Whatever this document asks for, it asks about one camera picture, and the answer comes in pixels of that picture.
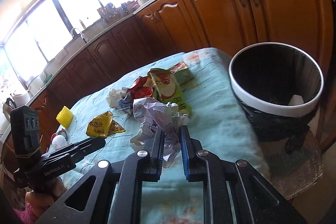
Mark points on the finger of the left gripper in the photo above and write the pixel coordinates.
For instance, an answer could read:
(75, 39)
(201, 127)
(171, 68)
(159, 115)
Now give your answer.
(78, 147)

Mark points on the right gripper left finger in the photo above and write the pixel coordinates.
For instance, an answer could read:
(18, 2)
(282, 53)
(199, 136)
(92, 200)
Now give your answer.
(155, 147)

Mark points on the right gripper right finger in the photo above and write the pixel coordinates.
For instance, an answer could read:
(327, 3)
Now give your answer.
(189, 148)

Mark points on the white paper ball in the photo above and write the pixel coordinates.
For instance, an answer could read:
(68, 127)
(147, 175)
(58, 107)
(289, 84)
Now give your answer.
(152, 115)

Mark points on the green juice pouch white cap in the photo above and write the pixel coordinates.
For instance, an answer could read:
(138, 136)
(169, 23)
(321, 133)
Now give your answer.
(168, 89)

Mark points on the white foam block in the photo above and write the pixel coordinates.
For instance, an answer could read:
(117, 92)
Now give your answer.
(296, 100)

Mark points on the black trash bag liner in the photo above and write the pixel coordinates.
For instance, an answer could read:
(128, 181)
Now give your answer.
(269, 127)

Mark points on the black trash bin white rim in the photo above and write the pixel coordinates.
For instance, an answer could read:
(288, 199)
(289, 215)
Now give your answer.
(265, 76)

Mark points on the wooden kitchen cabinets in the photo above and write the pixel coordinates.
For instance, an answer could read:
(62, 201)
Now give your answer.
(166, 27)

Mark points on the person's left hand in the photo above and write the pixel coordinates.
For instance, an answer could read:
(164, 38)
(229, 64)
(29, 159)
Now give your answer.
(40, 202)

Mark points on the red white ball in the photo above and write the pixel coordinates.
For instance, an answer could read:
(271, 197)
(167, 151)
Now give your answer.
(59, 139)

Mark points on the yellow foam net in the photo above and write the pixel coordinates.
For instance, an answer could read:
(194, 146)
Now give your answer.
(65, 117)

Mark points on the yellow crumpled wrapper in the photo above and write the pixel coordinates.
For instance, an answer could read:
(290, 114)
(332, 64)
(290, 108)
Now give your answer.
(103, 126)

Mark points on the blue crumpled wrapper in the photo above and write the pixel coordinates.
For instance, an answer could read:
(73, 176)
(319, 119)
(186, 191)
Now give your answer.
(126, 104)

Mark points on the white crumpled tissue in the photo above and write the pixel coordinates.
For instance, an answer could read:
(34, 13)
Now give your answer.
(114, 96)

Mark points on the red snack wrapper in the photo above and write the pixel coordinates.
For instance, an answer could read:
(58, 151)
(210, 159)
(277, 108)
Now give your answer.
(140, 89)

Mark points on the green small drink carton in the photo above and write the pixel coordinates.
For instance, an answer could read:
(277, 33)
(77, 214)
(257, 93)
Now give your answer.
(181, 72)

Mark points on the white stone countertop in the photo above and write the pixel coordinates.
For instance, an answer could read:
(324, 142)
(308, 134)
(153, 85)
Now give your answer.
(48, 60)

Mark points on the sink faucet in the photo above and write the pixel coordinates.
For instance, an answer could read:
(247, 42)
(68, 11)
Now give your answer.
(75, 32)

